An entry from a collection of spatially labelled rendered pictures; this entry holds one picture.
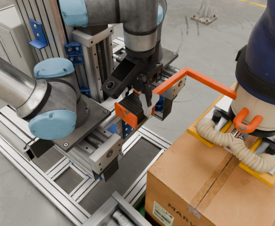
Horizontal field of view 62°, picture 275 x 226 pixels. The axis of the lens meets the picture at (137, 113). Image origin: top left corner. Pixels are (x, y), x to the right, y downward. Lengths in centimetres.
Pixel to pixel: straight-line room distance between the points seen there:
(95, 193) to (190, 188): 91
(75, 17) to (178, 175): 59
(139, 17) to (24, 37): 73
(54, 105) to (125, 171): 112
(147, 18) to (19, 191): 175
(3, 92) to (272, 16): 61
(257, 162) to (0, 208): 175
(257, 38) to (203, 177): 47
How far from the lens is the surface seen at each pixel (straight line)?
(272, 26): 60
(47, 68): 73
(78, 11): 48
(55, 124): 62
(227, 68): 302
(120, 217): 118
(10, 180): 211
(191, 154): 88
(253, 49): 64
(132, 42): 52
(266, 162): 71
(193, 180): 83
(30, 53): 117
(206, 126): 72
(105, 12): 48
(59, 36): 90
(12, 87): 59
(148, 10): 49
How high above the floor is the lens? 167
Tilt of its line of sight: 47 degrees down
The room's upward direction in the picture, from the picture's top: straight up
